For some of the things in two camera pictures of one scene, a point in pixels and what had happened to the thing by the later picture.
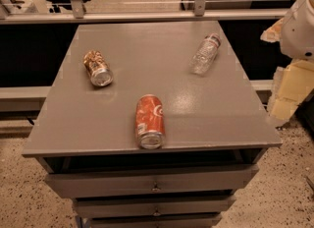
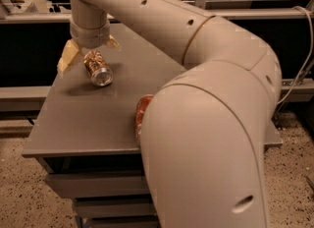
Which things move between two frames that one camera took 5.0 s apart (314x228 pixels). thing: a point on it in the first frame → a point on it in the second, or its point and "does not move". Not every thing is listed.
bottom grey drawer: [172, 221] does not move
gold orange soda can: [98, 68] does not move
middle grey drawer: [151, 206] does not move
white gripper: [299, 36] → [88, 37]
